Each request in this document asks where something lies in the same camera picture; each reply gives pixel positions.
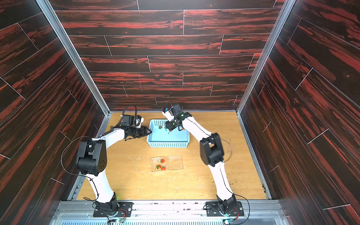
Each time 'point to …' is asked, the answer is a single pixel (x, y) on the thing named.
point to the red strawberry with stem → (183, 128)
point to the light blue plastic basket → (161, 137)
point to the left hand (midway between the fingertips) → (150, 132)
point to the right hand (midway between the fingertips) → (172, 122)
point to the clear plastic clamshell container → (166, 163)
